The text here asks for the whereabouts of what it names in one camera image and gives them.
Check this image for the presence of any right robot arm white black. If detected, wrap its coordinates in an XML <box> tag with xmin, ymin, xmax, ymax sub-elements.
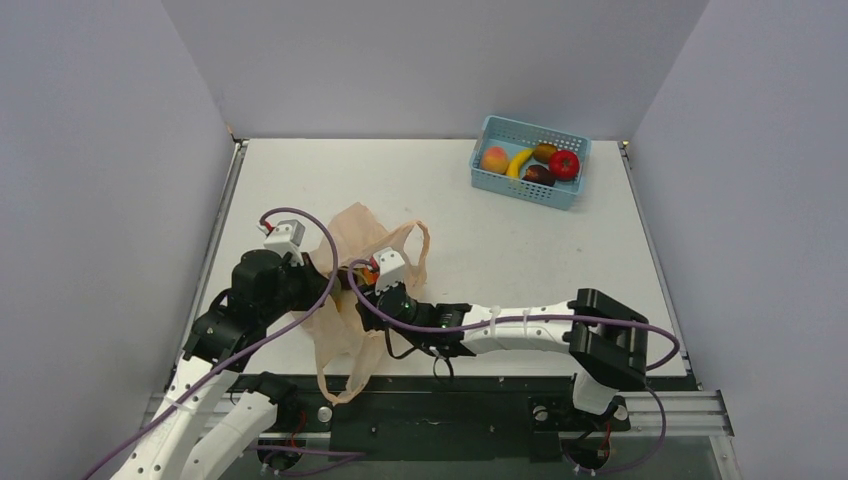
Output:
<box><xmin>356</xmin><ymin>284</ymin><xmax>648</xmax><ymax>427</ymax></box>

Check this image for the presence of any aluminium rail frame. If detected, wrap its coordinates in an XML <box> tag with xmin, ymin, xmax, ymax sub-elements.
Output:
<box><xmin>125</xmin><ymin>390</ymin><xmax>743</xmax><ymax>480</ymax></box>

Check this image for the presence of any light blue plastic basket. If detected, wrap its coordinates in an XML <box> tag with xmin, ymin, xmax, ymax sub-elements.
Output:
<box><xmin>469</xmin><ymin>115</ymin><xmax>591</xmax><ymax>210</ymax></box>

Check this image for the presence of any fake brown kiwi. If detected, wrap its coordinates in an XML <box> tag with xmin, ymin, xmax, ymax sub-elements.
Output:
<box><xmin>532</xmin><ymin>143</ymin><xmax>559</xmax><ymax>164</ymax></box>

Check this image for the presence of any fake red tomato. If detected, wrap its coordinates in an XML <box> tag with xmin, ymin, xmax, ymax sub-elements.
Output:
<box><xmin>548</xmin><ymin>150</ymin><xmax>581</xmax><ymax>181</ymax></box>

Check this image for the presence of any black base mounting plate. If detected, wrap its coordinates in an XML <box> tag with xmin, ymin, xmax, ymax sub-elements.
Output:
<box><xmin>260</xmin><ymin>375</ymin><xmax>659</xmax><ymax>463</ymax></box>

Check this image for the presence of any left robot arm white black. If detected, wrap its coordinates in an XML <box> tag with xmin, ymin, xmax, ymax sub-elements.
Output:
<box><xmin>114</xmin><ymin>249</ymin><xmax>338</xmax><ymax>479</ymax></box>

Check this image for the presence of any orange plastic bag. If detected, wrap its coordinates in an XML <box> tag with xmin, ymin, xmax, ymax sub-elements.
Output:
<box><xmin>299</xmin><ymin>202</ymin><xmax>432</xmax><ymax>407</ymax></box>

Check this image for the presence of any fake yellow banana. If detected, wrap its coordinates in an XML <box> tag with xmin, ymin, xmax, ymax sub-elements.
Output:
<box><xmin>505</xmin><ymin>149</ymin><xmax>534</xmax><ymax>179</ymax></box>

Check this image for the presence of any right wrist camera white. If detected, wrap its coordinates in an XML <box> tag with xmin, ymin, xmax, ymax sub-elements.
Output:
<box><xmin>371</xmin><ymin>247</ymin><xmax>406</xmax><ymax>295</ymax></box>

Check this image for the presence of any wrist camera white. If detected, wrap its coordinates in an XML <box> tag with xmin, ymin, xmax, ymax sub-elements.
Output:
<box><xmin>257</xmin><ymin>219</ymin><xmax>306</xmax><ymax>267</ymax></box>
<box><xmin>371</xmin><ymin>247</ymin><xmax>406</xmax><ymax>295</ymax></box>

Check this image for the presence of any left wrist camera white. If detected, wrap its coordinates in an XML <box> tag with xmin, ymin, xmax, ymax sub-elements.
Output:
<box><xmin>257</xmin><ymin>219</ymin><xmax>306</xmax><ymax>267</ymax></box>

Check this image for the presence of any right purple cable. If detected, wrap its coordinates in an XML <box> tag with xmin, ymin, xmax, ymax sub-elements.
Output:
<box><xmin>347</xmin><ymin>259</ymin><xmax>682</xmax><ymax>477</ymax></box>

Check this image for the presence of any fake dark plum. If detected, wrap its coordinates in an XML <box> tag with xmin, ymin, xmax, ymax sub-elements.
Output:
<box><xmin>522</xmin><ymin>164</ymin><xmax>557</xmax><ymax>187</ymax></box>

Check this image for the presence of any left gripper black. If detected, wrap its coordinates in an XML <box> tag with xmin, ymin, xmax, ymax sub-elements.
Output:
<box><xmin>261</xmin><ymin>251</ymin><xmax>334</xmax><ymax>324</ymax></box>

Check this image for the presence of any fake red mango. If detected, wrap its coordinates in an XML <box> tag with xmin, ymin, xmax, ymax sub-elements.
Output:
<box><xmin>358</xmin><ymin>267</ymin><xmax>379</xmax><ymax>287</ymax></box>

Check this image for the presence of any fake peach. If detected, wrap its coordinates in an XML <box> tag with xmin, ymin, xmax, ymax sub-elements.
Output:
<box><xmin>479</xmin><ymin>146</ymin><xmax>510</xmax><ymax>175</ymax></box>

